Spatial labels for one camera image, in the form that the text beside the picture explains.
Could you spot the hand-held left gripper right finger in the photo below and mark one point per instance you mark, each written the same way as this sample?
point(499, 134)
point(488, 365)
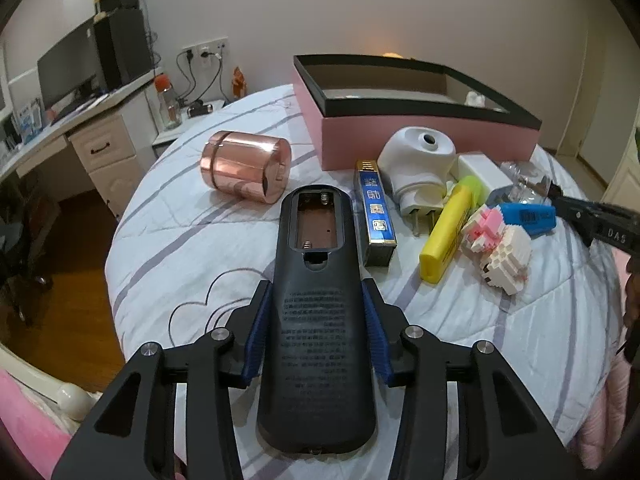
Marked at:
point(375, 345)

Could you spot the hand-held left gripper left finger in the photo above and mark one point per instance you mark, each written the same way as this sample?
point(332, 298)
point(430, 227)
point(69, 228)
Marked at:
point(252, 355)

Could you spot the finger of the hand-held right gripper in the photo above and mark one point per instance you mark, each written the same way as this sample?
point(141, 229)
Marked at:
point(595, 217)

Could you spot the black remote control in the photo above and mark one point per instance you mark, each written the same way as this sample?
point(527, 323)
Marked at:
point(312, 320)

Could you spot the pink white block figure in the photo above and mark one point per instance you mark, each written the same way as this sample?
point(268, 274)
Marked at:
point(500, 245)

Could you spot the white charger adapter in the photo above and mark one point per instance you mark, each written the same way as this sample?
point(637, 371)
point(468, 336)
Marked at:
point(482, 172)

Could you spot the pink box with black rim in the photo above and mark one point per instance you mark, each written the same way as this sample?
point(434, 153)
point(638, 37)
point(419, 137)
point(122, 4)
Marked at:
point(400, 130)

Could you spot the small blue plastic item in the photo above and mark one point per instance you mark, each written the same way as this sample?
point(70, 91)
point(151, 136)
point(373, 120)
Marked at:
point(530, 217)

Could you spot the clear faceted ornament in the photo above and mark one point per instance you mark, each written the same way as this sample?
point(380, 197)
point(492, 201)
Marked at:
point(527, 180)

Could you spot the white striped quilt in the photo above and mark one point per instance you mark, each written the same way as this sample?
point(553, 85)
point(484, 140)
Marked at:
point(200, 260)

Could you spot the blue and gold box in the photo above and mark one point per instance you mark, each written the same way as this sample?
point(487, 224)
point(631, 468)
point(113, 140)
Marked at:
point(375, 215)

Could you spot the yellow highlighter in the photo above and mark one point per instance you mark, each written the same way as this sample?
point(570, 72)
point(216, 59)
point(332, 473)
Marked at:
point(447, 232)

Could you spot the white plug-in device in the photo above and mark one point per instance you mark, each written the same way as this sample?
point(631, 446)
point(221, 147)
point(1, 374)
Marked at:
point(415, 160)

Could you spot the copper cylinder canister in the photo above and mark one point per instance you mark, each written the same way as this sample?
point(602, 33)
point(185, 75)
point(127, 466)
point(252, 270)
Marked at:
point(245, 165)

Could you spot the white bed footboard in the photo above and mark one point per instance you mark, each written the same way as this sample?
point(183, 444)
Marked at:
point(50, 385)

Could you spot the white nightstand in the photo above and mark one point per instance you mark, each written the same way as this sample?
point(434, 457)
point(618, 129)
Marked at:
point(185, 127)

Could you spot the pink fluffy blanket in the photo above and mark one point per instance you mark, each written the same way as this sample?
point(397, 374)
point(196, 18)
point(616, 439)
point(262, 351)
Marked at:
point(25, 430)

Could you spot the beige drawer cabinet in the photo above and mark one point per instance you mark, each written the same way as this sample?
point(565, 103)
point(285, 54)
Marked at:
point(107, 155)

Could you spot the small black device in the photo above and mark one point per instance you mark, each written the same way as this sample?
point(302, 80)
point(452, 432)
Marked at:
point(200, 108)

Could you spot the chair with draped clothes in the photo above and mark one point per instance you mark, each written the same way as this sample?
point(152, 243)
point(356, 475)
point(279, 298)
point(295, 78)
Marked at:
point(20, 240)

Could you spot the clear bottle with orange cap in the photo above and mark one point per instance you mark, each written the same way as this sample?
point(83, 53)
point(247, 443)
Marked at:
point(167, 102)

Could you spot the orange figurine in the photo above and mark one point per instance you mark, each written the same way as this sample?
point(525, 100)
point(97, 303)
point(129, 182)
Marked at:
point(238, 81)

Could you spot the white desk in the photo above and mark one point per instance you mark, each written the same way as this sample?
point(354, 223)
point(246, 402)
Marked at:
point(75, 115)

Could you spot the blue and white box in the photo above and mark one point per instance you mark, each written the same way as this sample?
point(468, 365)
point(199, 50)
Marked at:
point(27, 120)

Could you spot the black computer tower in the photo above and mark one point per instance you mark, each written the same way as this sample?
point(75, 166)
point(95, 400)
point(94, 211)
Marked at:
point(122, 45)

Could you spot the black computer monitor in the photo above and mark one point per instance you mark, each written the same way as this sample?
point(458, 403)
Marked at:
point(67, 72)

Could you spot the white wall socket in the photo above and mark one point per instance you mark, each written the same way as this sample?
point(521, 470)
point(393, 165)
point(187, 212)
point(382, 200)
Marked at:
point(205, 50)

